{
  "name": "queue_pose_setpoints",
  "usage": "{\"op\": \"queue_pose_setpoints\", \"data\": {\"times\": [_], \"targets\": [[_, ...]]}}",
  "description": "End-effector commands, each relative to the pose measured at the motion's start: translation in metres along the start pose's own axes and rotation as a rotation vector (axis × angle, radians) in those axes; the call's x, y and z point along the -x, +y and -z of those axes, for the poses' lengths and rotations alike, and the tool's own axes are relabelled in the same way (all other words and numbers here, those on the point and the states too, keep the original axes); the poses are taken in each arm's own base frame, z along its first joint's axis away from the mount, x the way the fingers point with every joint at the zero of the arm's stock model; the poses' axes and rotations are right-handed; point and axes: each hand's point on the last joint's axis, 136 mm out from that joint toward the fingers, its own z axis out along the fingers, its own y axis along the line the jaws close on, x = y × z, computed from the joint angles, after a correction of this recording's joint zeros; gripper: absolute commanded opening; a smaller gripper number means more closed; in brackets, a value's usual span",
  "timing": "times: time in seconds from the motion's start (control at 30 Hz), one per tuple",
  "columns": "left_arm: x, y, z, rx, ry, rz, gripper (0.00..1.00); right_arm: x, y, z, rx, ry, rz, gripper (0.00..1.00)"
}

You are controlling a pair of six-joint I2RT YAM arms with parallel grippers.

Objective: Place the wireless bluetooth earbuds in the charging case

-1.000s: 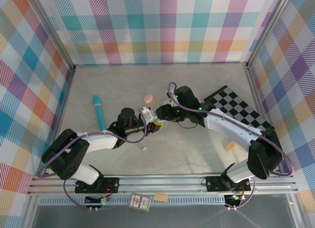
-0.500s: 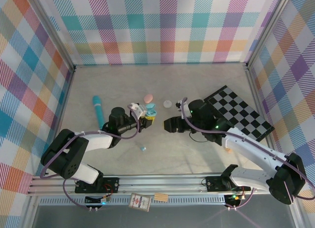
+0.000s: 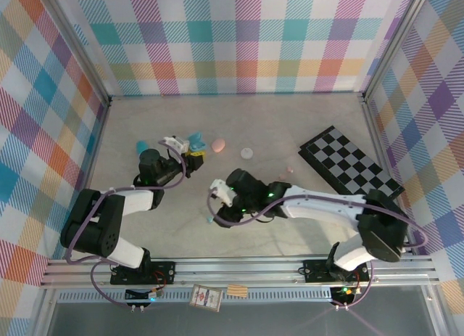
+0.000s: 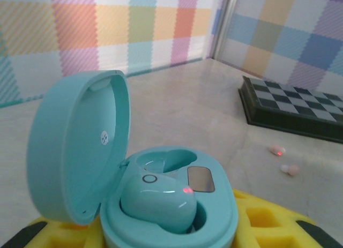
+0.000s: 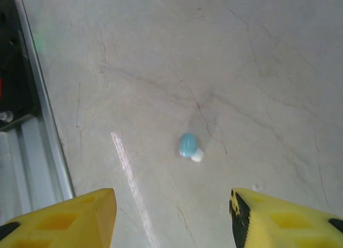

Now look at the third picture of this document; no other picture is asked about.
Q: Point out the blue earbud charging case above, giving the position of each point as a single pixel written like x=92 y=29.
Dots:
x=196 y=142

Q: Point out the pink earbud charging case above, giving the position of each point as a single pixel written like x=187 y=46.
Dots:
x=218 y=145

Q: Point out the white earbud charging case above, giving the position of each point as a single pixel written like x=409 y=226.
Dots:
x=247 y=153

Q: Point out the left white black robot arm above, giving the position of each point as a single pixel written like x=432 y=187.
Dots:
x=136 y=200

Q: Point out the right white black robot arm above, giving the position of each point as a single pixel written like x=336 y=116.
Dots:
x=319 y=207

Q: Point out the teal cylinder tube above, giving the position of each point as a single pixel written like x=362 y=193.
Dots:
x=141 y=146

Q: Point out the striped wooden block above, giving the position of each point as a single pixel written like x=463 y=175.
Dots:
x=237 y=290

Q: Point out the playing card box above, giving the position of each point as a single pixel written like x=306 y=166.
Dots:
x=205 y=297

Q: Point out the black grey chessboard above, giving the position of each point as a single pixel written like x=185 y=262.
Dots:
x=348 y=158

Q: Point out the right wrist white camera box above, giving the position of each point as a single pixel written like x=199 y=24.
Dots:
x=223 y=191

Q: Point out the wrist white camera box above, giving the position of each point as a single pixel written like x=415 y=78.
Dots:
x=175 y=143
x=223 y=191

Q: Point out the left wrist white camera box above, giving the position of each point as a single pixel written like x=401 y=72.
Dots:
x=175 y=143

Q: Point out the aluminium mounting rail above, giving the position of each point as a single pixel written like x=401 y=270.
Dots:
x=235 y=272

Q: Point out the aluminium side rail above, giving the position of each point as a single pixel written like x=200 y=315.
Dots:
x=375 y=133
x=96 y=143

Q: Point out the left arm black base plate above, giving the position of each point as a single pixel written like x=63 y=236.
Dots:
x=165 y=269

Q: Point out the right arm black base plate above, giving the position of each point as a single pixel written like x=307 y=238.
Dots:
x=315 y=269

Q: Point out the aluminium corner post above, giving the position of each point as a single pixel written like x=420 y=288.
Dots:
x=394 y=42
x=87 y=64

